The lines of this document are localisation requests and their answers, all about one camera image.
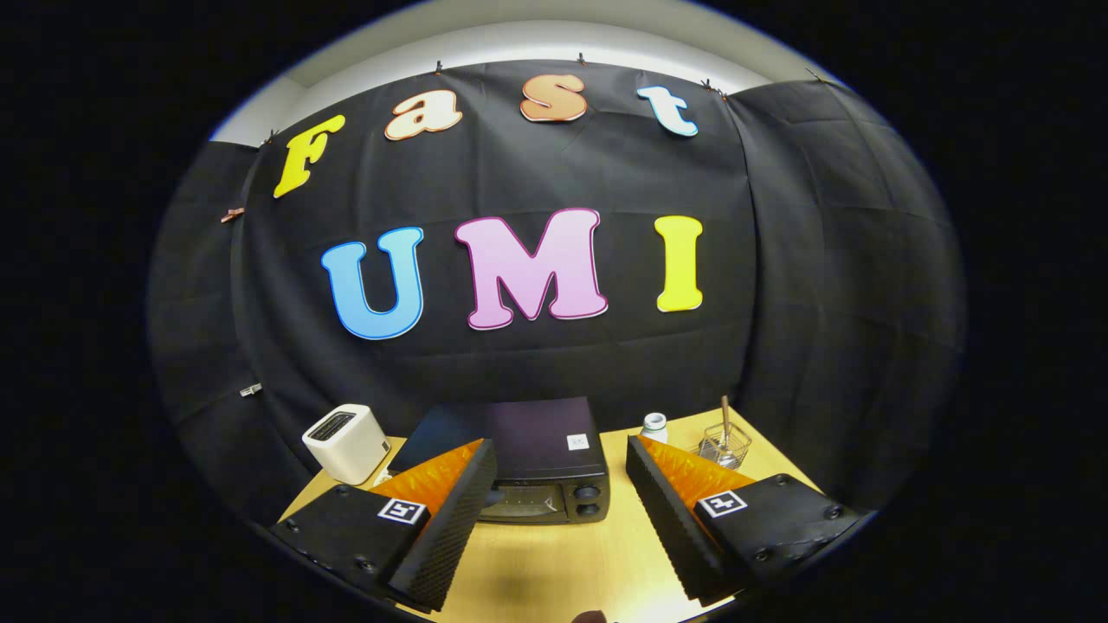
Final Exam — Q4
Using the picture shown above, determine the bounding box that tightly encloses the black backdrop cloth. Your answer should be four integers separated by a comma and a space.
147, 59, 969, 525

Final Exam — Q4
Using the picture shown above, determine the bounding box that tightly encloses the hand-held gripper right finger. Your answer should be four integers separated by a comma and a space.
625, 434, 868, 607

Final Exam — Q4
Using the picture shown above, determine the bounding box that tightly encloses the black toaster oven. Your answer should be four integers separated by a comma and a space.
390, 396, 611, 526

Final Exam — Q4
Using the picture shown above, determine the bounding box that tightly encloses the metal wire basket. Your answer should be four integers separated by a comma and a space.
699, 422, 752, 470

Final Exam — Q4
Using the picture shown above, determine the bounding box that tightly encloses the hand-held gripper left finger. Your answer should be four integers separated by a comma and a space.
270, 439, 499, 613

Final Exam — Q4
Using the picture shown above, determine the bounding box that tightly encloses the white toaster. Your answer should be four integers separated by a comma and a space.
302, 404, 391, 486

